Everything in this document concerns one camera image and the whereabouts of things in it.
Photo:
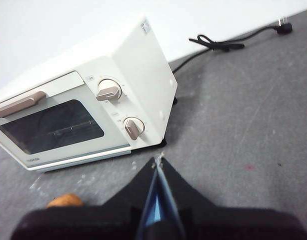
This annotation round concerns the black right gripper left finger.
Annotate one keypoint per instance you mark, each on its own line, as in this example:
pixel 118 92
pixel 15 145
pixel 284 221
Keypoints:
pixel 93 222

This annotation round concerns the beige oven knob with narrow grip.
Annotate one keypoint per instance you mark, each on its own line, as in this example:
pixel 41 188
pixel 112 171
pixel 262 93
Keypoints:
pixel 133 128

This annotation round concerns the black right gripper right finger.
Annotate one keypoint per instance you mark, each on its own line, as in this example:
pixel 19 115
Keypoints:
pixel 231 225

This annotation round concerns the brown potato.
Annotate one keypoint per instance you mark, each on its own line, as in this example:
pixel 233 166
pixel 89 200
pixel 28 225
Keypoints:
pixel 64 200

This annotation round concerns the beige oven knob with wide grip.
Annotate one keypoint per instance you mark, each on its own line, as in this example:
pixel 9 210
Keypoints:
pixel 108 91

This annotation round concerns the white Toshiba toaster oven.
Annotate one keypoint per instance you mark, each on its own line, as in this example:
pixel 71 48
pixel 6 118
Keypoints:
pixel 141 65

